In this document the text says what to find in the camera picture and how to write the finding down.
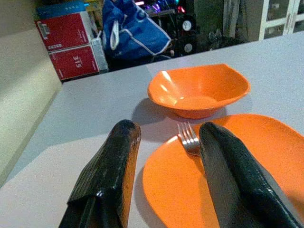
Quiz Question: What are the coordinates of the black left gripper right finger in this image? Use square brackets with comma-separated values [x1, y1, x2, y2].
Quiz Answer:
[199, 122, 303, 228]

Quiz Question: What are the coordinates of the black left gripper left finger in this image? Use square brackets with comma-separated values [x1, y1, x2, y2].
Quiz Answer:
[58, 119, 142, 228]

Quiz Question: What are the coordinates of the silver metal fork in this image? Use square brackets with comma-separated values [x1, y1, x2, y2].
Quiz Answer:
[177, 122, 202, 157]

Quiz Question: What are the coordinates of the orange plastic plate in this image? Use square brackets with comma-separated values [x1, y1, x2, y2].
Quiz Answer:
[142, 114, 304, 228]

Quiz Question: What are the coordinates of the orange plastic bowl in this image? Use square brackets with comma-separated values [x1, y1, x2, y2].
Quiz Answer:
[147, 63, 251, 119]

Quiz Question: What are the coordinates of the red cardboard box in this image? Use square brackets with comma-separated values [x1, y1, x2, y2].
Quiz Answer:
[48, 44, 109, 81]
[35, 11, 95, 52]

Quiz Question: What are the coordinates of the blue fabric bag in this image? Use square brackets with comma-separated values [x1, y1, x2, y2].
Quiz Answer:
[102, 0, 172, 61]

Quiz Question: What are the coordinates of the black computer tower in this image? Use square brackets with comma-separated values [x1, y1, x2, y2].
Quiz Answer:
[135, 0, 199, 57]

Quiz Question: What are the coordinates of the white glass-door cabinet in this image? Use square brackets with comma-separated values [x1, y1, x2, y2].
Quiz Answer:
[258, 0, 304, 40]

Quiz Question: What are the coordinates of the blue cardboard box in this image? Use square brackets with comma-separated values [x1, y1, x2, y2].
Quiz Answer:
[36, 0, 90, 19]

